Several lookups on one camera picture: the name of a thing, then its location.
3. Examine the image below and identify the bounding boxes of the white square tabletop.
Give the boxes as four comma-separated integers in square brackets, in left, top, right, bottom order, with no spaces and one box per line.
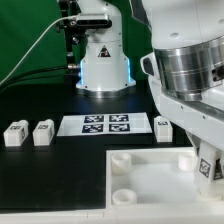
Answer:
[106,147,223,208]

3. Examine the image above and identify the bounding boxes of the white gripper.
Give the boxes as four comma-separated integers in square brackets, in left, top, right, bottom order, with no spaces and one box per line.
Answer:
[140,53,224,151]

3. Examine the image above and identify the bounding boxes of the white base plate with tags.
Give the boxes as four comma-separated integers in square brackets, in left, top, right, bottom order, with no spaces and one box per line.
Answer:
[57,113,152,136]

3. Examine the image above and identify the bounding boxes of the black cables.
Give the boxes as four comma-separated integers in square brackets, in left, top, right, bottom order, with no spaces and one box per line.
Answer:
[0,65,78,93]

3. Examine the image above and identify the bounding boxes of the white L-shaped obstacle fence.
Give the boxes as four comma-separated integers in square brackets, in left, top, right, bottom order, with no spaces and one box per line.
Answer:
[0,202,224,224]

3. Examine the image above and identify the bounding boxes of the black camera on mount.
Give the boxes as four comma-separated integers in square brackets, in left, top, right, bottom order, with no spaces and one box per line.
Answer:
[55,0,112,72]

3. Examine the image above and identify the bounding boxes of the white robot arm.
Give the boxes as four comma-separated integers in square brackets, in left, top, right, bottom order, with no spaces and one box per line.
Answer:
[77,0,224,151]

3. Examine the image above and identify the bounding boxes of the white cable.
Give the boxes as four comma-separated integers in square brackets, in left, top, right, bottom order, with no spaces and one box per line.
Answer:
[0,15,78,88]

